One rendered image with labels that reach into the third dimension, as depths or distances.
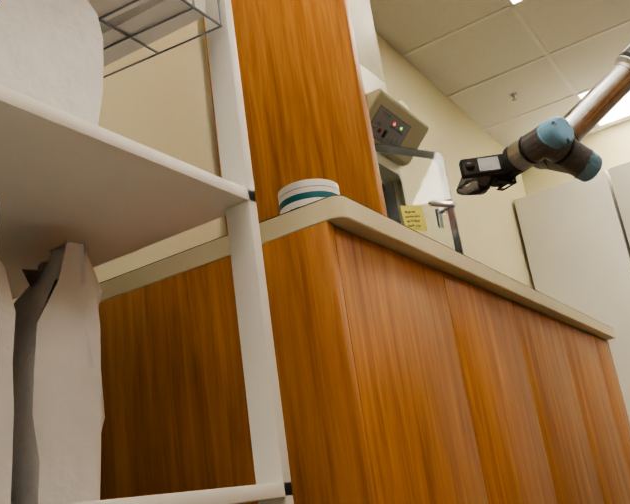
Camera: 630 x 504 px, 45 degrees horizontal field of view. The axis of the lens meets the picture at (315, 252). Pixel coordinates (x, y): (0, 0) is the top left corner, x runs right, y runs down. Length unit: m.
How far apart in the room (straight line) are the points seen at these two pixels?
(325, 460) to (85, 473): 0.36
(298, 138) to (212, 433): 1.02
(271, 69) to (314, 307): 1.16
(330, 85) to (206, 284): 0.90
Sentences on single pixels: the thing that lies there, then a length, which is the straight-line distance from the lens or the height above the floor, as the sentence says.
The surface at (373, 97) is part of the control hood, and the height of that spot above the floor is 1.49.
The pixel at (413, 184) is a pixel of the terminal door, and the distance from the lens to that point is 2.17.
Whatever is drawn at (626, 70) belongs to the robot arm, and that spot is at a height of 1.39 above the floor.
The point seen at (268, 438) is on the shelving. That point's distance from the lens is 1.05.
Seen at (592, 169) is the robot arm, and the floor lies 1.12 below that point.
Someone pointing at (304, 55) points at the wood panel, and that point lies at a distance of 2.21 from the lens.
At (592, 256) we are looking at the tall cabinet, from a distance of 5.04.
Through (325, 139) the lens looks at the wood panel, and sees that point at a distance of 2.06.
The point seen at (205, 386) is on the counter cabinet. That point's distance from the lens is 1.35.
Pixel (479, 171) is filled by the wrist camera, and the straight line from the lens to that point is 1.93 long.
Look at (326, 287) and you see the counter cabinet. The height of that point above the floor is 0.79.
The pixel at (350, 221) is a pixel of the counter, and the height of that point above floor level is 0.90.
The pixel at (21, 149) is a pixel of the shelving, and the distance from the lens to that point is 0.95.
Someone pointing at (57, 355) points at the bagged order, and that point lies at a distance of 1.09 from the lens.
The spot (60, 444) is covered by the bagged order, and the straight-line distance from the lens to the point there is 1.07.
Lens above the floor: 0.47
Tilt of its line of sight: 18 degrees up
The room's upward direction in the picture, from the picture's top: 8 degrees counter-clockwise
